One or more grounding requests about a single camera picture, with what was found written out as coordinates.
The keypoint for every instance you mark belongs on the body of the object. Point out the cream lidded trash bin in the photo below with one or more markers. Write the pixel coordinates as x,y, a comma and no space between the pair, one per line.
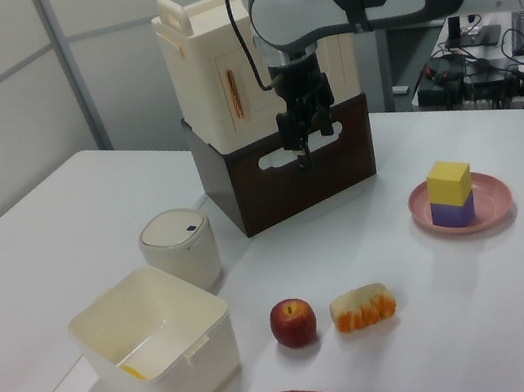
181,256

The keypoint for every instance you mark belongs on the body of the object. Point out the yellow item in container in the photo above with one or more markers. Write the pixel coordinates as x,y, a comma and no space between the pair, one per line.
133,372

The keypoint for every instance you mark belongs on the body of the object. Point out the pink plate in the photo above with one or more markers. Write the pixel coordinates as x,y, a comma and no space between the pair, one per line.
491,201

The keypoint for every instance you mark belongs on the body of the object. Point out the yellow cube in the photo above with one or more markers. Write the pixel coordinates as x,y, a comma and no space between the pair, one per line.
448,186

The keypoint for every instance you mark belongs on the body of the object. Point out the black monitor stand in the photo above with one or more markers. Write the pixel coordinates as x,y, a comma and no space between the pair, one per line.
482,35

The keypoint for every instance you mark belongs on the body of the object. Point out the orange tape strip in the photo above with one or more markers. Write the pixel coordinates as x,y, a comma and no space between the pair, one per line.
235,94

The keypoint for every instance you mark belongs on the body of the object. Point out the dark brown wooden box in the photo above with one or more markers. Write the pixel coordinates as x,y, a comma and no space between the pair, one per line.
292,195

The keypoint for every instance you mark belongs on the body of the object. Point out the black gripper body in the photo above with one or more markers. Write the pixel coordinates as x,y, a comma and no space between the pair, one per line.
295,81

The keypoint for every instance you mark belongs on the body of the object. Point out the red apple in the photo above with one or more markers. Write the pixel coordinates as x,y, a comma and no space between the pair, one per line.
294,325

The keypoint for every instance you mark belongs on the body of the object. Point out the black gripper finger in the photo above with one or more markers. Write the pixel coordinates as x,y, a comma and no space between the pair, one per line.
324,111
292,131

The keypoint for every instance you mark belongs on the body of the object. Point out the cream open plastic container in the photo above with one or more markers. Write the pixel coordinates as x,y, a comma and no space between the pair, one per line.
197,375

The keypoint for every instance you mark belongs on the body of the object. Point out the bread slice with orange crust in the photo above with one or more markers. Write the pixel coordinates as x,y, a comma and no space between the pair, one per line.
363,307

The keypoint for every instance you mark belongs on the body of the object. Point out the purple cube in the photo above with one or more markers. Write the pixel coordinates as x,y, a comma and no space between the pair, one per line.
451,216

